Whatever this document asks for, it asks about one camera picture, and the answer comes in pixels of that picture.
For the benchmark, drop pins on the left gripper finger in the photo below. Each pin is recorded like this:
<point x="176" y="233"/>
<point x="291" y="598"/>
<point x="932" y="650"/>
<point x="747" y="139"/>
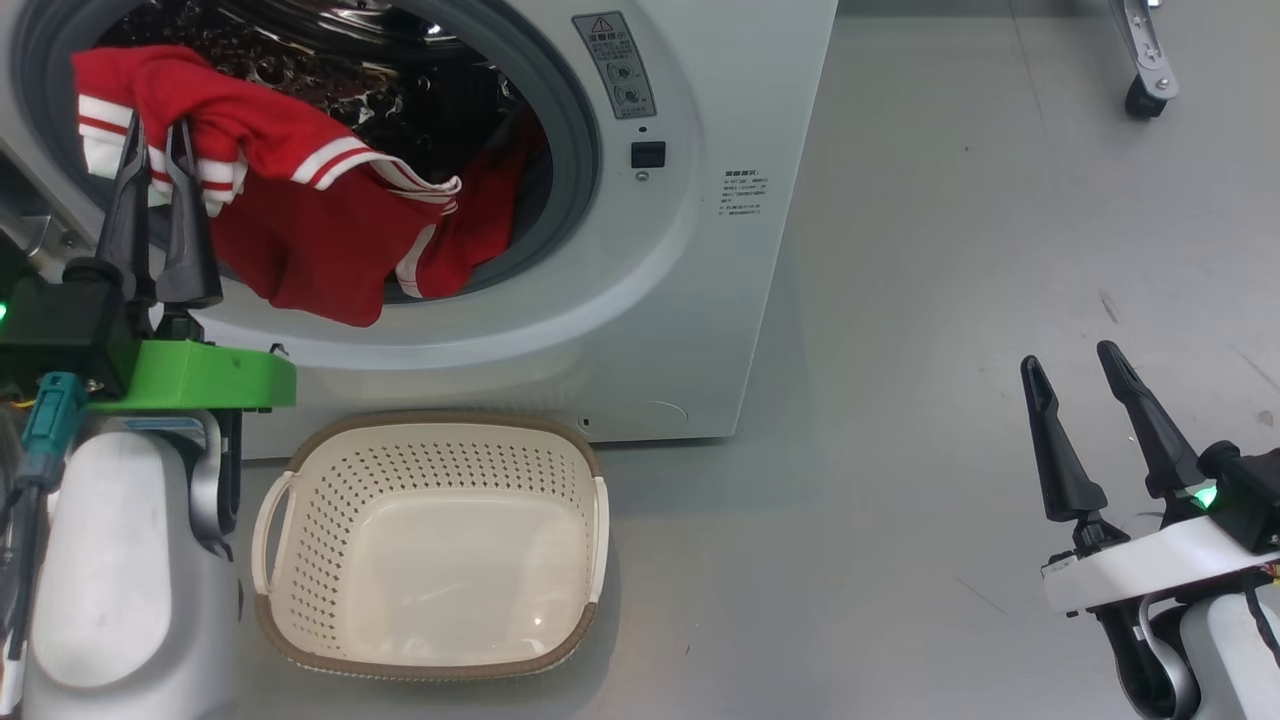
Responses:
<point x="128" y="220"/>
<point x="187" y="250"/>

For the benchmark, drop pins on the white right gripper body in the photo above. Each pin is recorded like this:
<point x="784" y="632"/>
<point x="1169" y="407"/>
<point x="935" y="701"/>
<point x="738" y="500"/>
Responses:
<point x="1150" y="565"/>

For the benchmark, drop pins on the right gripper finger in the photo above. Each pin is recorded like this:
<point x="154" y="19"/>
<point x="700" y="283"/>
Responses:
<point x="1160" y="450"/>
<point x="1060" y="460"/>

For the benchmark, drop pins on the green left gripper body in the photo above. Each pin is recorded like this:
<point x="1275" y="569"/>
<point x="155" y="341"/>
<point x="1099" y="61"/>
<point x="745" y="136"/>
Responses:
<point x="200" y="378"/>

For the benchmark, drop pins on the dark grey round washer door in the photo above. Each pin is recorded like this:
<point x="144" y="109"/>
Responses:
<point x="18" y="190"/>

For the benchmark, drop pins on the red basketball jersey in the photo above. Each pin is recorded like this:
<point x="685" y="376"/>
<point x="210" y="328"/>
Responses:
<point x="310" y="240"/>

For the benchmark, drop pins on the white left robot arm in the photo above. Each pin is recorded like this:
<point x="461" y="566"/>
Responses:
<point x="110" y="560"/>

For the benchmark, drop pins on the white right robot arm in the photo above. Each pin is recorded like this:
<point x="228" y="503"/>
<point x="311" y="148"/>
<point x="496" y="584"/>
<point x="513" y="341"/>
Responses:
<point x="1240" y="660"/>

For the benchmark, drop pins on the cream perforated laundry basket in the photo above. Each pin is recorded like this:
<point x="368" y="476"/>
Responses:
<point x="440" y="580"/>

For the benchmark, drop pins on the white front-load washing machine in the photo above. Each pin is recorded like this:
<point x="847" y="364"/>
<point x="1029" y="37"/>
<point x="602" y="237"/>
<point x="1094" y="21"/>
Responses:
<point x="700" y="300"/>

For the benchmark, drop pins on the grey caster wheel leg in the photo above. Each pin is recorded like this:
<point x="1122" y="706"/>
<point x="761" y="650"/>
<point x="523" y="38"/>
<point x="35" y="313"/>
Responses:
<point x="1148" y="70"/>

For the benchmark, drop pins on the grey warning sticker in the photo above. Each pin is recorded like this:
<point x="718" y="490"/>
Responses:
<point x="615" y="65"/>

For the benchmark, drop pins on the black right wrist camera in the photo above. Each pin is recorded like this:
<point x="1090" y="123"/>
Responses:
<point x="1255" y="500"/>

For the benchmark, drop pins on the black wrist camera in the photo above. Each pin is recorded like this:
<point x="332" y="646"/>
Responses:
<point x="1255" y="500"/>
<point x="60" y="335"/>

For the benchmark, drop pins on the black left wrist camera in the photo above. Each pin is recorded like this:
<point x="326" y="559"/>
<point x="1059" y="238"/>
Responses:
<point x="60" y="335"/>

